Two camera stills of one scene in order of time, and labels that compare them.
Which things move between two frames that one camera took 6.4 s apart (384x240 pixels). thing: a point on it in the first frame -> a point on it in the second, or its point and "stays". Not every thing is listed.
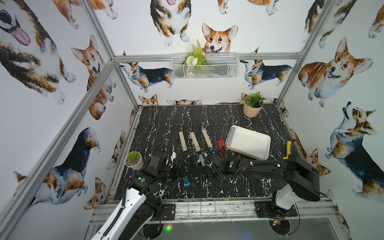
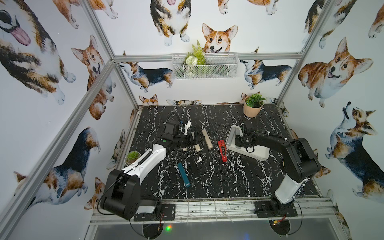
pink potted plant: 252,104 stays
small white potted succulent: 134,160 stays
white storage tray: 249,142 stays
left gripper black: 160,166 -> 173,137
